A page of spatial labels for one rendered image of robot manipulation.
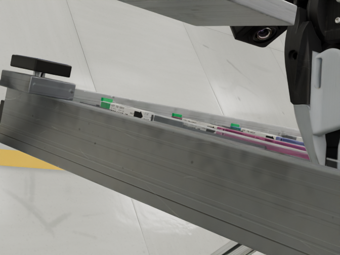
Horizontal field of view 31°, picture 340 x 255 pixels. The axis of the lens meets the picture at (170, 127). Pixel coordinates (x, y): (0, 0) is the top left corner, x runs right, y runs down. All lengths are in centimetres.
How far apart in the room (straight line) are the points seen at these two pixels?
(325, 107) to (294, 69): 4
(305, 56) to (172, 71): 185
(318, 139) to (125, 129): 15
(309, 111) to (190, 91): 184
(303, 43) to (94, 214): 125
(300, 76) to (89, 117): 19
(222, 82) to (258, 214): 211
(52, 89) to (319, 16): 26
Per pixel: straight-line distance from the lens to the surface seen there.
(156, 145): 47
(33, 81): 58
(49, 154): 59
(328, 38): 47
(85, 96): 72
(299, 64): 46
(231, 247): 134
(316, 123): 46
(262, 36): 54
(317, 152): 47
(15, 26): 196
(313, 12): 47
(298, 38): 46
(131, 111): 65
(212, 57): 257
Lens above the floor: 117
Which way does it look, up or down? 34 degrees down
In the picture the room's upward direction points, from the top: 47 degrees clockwise
